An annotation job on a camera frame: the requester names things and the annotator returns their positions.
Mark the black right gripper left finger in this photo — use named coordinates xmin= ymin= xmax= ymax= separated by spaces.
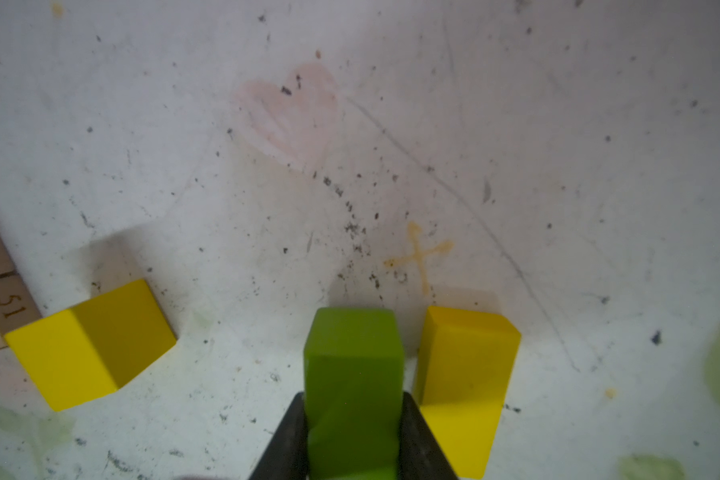
xmin=249 ymin=392 xmax=308 ymax=480

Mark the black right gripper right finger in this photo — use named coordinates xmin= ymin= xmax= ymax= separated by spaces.
xmin=398 ymin=392 xmax=458 ymax=480

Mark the yellow rectangular block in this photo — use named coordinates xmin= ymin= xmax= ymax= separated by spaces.
xmin=412 ymin=306 xmax=522 ymax=479

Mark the green cube block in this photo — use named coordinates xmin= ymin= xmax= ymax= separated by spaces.
xmin=303 ymin=307 xmax=405 ymax=479

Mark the yellow cube block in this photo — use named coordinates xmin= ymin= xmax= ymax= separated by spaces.
xmin=5 ymin=279 xmax=176 ymax=412

